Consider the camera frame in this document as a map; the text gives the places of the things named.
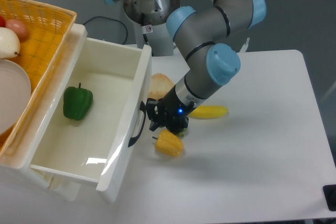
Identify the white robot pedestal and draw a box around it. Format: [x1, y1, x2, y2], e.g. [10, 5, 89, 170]
[123, 0, 182, 57]

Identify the red toy fruit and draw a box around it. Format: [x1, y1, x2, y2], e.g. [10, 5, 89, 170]
[0, 16, 6, 27]

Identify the pink plate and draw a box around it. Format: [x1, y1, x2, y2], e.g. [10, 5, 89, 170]
[1, 59, 31, 134]

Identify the white top drawer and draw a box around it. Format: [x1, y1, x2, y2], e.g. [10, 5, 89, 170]
[29, 37, 153, 204]

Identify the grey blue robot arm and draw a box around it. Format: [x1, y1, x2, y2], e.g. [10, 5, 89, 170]
[104, 0, 267, 133]

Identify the orange woven basket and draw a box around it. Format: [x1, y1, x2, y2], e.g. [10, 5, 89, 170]
[1, 0, 77, 154]

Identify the yellow toy bell pepper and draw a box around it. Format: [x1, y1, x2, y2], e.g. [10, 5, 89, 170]
[153, 130, 184, 157]

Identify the toy bread slice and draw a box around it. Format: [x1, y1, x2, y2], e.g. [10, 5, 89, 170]
[148, 73, 175, 100]

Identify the black cable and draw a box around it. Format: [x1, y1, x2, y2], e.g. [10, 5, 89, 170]
[82, 16, 129, 45]

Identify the green toy bell pepper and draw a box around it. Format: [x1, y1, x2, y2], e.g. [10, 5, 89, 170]
[62, 82, 93, 121]

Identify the white toy pear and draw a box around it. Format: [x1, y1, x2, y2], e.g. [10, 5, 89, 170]
[0, 27, 20, 59]

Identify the black object at table edge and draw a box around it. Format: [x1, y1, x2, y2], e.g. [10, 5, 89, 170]
[323, 185, 336, 211]

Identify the black toy eggplant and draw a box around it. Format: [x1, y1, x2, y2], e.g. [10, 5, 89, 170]
[174, 128, 187, 138]

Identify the metal table clamp right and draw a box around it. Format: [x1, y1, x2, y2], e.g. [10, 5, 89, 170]
[239, 37, 250, 53]

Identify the white drawer cabinet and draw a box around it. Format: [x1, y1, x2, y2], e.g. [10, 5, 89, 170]
[1, 24, 88, 201]

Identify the yellow toy banana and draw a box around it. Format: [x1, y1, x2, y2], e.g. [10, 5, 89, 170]
[189, 105, 228, 119]

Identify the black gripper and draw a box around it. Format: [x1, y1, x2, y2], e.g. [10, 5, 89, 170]
[146, 85, 196, 133]

